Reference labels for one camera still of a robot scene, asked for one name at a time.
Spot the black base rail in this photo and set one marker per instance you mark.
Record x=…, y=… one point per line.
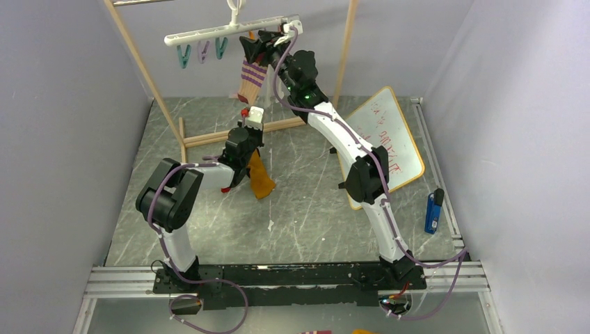
x=222, y=286

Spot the yellow framed whiteboard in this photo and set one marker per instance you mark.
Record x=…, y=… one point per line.
x=380, y=121

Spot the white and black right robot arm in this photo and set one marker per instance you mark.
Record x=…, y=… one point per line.
x=366, y=180

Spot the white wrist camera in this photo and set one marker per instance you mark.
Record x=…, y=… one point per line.
x=253, y=117
x=289, y=29

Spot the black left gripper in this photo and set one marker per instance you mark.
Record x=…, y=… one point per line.
x=259, y=132

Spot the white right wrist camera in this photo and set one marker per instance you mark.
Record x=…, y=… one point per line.
x=289, y=29

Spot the white plastic clip hanger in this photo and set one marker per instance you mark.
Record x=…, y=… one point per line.
x=232, y=28

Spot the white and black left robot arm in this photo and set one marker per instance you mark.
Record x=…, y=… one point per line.
x=169, y=195

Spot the wooden drying rack frame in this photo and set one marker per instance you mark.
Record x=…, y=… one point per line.
x=178, y=130

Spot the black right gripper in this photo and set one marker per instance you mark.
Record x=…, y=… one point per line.
x=268, y=39

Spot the teal clip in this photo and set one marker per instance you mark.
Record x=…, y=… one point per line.
x=183, y=54
x=220, y=47

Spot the mustard yellow striped sock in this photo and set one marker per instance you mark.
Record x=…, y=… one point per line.
x=260, y=182

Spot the beige purple striped sock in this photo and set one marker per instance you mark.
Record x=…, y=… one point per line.
x=252, y=77

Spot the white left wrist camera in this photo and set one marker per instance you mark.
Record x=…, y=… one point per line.
x=253, y=117

